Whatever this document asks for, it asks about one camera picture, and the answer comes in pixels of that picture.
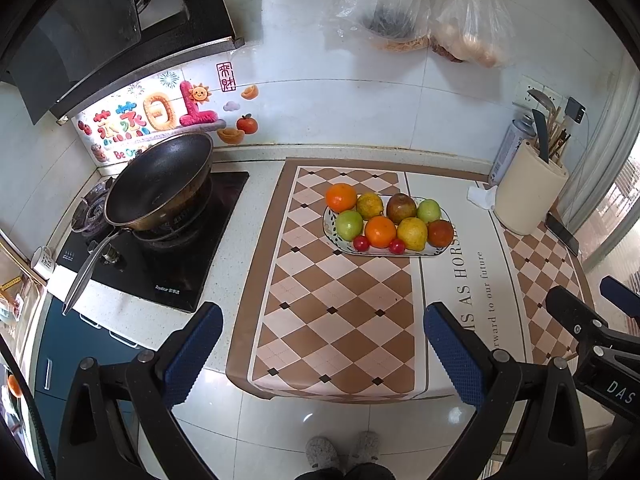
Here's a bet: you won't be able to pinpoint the crumpled white tissue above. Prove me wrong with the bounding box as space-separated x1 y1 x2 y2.
467 185 500 211

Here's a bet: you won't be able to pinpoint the bundle of wooden chopsticks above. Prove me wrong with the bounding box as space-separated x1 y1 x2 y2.
547 107 573 166

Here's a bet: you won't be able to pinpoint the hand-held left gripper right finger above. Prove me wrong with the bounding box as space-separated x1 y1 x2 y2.
423 301 592 480

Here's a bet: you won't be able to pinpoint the large green apple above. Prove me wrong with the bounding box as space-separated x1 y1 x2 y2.
335 210 364 241

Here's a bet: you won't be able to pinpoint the dark red apple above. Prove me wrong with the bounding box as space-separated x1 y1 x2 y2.
427 219 455 248

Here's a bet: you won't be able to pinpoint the white wall outlet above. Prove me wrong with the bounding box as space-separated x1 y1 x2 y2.
515 75 558 111

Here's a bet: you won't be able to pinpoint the floral patterned plate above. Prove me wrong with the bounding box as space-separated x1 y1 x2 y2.
322 194 457 258

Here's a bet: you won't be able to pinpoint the black handled knife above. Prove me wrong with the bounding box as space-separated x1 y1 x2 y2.
531 109 551 163

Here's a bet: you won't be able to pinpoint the black smartphone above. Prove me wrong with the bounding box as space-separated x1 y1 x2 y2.
544 211 580 257

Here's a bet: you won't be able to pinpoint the black cable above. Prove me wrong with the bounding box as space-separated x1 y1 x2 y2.
0 335 53 480

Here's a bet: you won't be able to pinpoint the black gas stove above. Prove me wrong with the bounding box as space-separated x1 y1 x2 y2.
55 170 250 315

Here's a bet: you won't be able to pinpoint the yellow lemon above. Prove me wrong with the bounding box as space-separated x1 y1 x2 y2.
397 217 429 252

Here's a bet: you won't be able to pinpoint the small green apple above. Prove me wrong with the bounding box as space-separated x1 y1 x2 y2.
416 199 442 224

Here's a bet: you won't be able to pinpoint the white printed cup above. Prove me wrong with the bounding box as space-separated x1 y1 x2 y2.
31 246 57 277

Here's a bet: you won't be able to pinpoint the clear plastic bag pale contents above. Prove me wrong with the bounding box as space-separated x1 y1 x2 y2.
430 0 516 68

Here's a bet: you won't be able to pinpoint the metal ladle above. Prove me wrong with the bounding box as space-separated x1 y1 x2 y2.
527 88 556 117

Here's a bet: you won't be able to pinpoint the yellow-green citrus fruit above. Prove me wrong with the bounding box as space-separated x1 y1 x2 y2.
356 193 385 221

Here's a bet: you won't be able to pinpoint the orange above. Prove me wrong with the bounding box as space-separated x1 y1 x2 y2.
325 182 358 213
364 215 398 249

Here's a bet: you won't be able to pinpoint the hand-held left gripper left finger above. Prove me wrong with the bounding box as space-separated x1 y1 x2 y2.
55 301 224 480

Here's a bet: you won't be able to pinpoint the black range hood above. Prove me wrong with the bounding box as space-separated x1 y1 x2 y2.
0 0 246 126

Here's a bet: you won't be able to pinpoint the grey fluffy slipper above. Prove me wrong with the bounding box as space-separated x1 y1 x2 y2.
350 431 381 466
306 436 342 473

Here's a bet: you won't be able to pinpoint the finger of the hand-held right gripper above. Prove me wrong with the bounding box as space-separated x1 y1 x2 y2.
546 286 611 343
600 276 640 318

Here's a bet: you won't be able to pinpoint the white window frame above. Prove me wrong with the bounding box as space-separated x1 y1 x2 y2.
557 55 640 271

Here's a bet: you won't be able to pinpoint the grey spray can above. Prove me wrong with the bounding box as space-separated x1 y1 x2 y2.
489 114 537 186

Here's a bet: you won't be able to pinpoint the clear plastic bag dark contents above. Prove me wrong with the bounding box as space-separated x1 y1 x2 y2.
320 0 433 53

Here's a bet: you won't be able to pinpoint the checkered brown table mat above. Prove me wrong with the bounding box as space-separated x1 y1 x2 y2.
225 157 596 406

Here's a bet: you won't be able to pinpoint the black wok with handle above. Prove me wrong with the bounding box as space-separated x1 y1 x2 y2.
62 131 215 317

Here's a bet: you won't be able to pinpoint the colourful wall sticker banner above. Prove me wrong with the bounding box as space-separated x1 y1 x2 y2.
72 72 227 163

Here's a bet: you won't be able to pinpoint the red seal wall sticker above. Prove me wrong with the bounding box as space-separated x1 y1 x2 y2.
216 62 237 92

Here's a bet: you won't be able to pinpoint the cream utensil holder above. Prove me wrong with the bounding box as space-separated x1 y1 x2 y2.
494 140 570 236

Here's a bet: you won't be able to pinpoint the blue kitchen cabinet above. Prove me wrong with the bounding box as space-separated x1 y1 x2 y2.
30 292 151 461

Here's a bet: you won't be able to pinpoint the person's dark trousers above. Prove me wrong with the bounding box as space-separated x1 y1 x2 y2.
295 462 396 480

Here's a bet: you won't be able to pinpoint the brownish red apple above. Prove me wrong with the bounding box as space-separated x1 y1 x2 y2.
386 193 418 224

